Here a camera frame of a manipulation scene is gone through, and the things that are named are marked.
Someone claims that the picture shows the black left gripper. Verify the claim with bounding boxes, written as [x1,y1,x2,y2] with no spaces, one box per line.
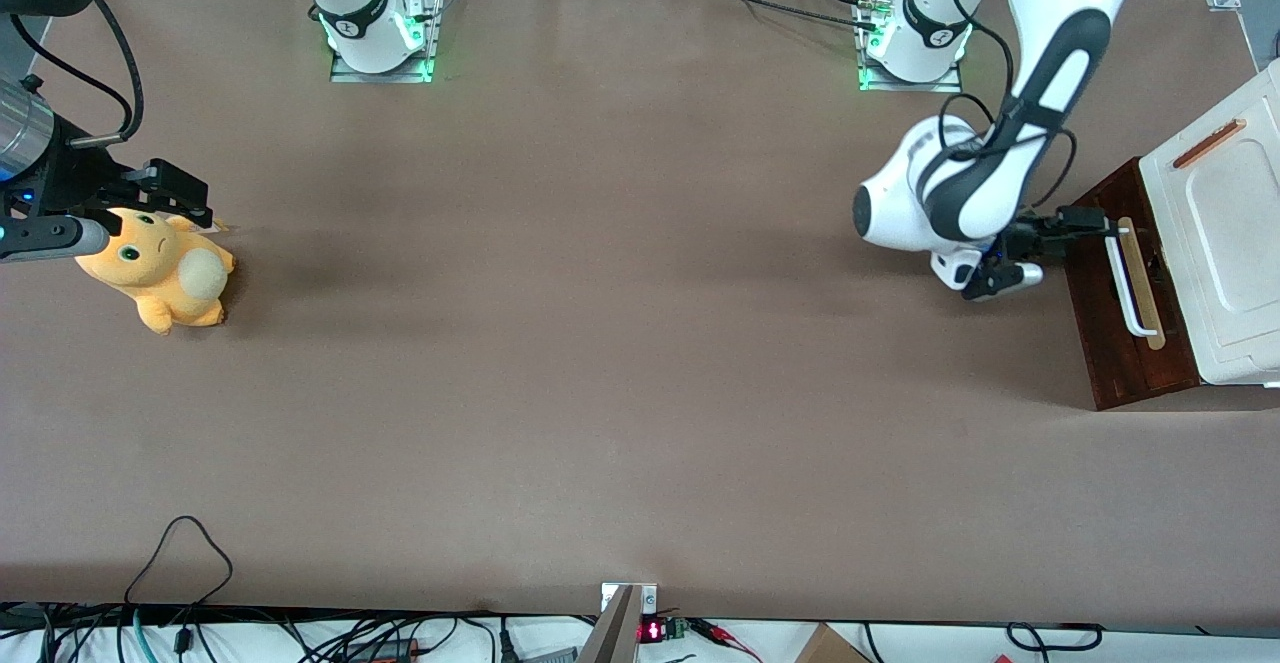
[1000,205,1121,266]

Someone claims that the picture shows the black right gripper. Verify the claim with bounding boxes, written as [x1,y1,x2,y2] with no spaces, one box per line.
[10,121,214,230]

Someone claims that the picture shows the dark wooden drawer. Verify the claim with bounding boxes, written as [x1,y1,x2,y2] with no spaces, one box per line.
[1063,156,1201,412]

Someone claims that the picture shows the white drawer cabinet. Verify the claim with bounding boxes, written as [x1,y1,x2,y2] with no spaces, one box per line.
[1138,58,1280,389]

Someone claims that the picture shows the orange plush toy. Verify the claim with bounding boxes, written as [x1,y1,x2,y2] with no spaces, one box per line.
[75,207,237,336]

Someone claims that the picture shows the brown cardboard box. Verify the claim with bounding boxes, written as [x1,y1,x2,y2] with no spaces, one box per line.
[795,623,873,663]

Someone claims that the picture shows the black power adapter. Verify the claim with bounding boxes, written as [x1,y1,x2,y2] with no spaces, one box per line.
[345,638,421,663]

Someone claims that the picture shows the red clip leads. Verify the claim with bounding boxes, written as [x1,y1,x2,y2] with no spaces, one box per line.
[690,619,763,660]

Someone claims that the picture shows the white drawer handle bar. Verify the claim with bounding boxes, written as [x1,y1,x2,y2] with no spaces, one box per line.
[1103,226,1153,341]

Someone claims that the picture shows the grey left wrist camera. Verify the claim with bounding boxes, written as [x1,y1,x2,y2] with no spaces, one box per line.
[962,261,1044,302]

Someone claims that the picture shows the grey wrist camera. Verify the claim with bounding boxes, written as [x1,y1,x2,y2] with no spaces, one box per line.
[962,261,1044,302]
[0,216,113,266]

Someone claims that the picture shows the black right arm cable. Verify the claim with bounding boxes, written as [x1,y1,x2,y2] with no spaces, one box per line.
[8,15,131,114]
[92,0,147,149]

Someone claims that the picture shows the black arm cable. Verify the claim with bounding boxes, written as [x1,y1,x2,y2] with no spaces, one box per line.
[938,0,1079,229]
[92,0,147,149]
[8,15,131,114]

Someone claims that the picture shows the beige wooden handle bar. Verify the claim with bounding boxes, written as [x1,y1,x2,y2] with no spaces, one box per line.
[1117,216,1168,352]

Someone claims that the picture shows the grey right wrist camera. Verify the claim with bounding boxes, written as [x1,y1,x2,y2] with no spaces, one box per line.
[0,216,113,266]

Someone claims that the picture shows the orange strip handle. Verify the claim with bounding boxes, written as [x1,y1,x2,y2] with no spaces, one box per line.
[1172,119,1247,170]

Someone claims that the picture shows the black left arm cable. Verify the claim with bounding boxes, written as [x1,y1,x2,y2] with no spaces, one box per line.
[938,0,1079,229]

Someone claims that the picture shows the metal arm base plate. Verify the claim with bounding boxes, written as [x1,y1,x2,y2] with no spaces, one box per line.
[856,0,967,95]
[328,0,443,85]

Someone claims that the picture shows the black looped table cable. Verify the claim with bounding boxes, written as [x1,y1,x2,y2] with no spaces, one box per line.
[125,515,234,634]

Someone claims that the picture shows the black base power cable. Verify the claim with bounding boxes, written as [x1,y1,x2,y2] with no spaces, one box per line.
[688,0,886,34]

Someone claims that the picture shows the black floor cable loop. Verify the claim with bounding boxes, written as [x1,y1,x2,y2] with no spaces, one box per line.
[1005,622,1104,656]

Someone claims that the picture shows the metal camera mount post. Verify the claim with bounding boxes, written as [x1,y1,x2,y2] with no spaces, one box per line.
[575,583,661,663]

